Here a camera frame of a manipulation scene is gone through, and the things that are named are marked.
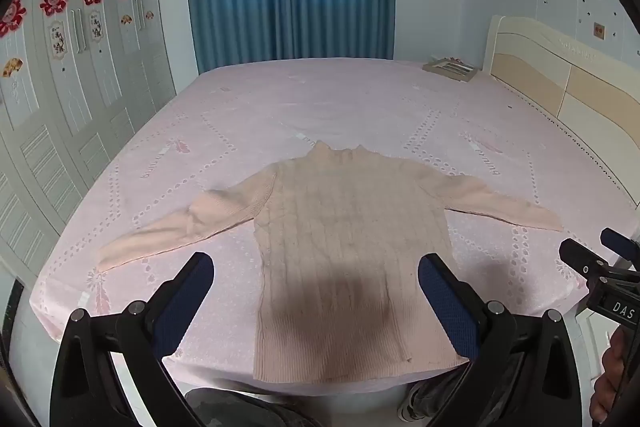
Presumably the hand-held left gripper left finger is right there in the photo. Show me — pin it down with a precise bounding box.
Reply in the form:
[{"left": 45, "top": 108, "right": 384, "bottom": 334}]
[{"left": 50, "top": 252, "right": 216, "bottom": 427}]

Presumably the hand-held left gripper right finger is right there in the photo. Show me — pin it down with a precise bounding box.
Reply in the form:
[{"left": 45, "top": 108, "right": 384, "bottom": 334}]
[{"left": 418, "top": 253, "right": 584, "bottom": 427}]

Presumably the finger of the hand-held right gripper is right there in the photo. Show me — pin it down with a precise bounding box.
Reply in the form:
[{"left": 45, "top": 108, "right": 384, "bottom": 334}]
[
  {"left": 600, "top": 228, "right": 640, "bottom": 270},
  {"left": 559, "top": 238, "right": 609, "bottom": 281}
]

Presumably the pink knit sweater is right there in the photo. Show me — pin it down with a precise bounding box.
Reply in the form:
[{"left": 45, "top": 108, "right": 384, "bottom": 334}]
[{"left": 96, "top": 141, "right": 565, "bottom": 384}]

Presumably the person's right hand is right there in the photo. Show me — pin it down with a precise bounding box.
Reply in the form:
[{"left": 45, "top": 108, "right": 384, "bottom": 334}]
[{"left": 590, "top": 344, "right": 626, "bottom": 423}]

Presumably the white nightstand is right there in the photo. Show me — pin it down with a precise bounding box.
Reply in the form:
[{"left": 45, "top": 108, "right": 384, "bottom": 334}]
[{"left": 567, "top": 302, "right": 621, "bottom": 380}]

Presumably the cream wooden headboard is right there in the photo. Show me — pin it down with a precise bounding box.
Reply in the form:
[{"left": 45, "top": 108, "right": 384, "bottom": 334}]
[{"left": 482, "top": 14, "right": 640, "bottom": 208}]

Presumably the white wardrobe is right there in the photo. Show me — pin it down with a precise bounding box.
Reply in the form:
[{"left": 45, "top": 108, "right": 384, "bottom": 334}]
[{"left": 0, "top": 0, "right": 178, "bottom": 288}]

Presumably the bed with pink sheet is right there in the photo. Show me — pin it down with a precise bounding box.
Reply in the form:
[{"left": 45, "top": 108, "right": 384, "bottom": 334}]
[{"left": 27, "top": 58, "right": 640, "bottom": 400}]

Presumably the picture frame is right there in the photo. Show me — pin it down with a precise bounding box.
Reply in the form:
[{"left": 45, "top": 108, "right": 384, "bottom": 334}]
[{"left": 422, "top": 56, "right": 478, "bottom": 84}]

